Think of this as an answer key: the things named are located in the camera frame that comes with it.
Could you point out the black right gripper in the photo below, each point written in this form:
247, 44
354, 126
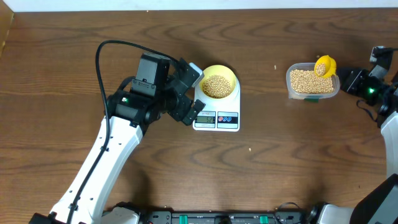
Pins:
350, 85

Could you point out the soybeans in yellow bowl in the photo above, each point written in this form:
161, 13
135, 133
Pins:
217, 86

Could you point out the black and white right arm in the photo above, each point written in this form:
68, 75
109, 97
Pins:
380, 206

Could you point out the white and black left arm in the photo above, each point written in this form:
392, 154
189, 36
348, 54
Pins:
159, 87

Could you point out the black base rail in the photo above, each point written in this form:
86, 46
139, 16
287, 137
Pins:
278, 217

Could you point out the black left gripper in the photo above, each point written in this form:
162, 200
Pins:
179, 112

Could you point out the white digital kitchen scale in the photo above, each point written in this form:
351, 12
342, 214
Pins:
219, 114

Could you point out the clear container of soybeans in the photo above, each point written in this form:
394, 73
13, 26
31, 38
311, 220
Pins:
304, 84

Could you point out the pale yellow plastic bowl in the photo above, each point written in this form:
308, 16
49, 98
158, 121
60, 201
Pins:
223, 71

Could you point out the yellow measuring scoop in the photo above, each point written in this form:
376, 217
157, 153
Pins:
326, 66

